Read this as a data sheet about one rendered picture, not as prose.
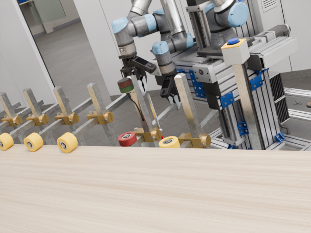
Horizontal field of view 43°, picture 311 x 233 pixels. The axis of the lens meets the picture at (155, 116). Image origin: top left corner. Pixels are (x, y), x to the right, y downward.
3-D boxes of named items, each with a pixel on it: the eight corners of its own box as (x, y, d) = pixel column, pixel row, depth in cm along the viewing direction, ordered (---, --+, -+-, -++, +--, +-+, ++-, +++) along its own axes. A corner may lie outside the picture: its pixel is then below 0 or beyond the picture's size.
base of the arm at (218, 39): (225, 39, 221) (221, 22, 217) (245, 39, 208) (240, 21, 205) (205, 49, 215) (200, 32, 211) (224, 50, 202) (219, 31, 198)
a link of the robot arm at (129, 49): (137, 40, 176) (126, 46, 170) (140, 50, 178) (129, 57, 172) (124, 41, 180) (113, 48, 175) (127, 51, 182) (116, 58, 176)
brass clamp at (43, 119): (36, 121, 233) (33, 113, 231) (51, 120, 225) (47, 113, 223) (28, 126, 228) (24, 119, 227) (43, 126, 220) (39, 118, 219)
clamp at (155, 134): (140, 137, 191) (137, 127, 189) (163, 137, 183) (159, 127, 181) (133, 143, 187) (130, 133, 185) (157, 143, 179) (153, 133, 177)
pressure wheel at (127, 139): (132, 151, 185) (124, 130, 180) (146, 152, 180) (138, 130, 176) (122, 161, 179) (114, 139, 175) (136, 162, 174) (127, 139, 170)
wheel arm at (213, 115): (214, 116, 192) (211, 108, 191) (220, 116, 190) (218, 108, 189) (170, 167, 161) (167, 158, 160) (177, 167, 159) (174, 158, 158)
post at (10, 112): (34, 159, 252) (1, 91, 235) (38, 159, 250) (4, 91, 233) (30, 162, 250) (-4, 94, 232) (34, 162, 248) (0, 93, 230)
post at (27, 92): (59, 160, 237) (26, 87, 220) (64, 160, 235) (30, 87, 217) (56, 163, 234) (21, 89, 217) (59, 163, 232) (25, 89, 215)
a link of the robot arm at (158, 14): (178, 27, 244) (172, 5, 239) (158, 33, 243) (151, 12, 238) (175, 24, 255) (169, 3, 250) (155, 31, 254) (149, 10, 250)
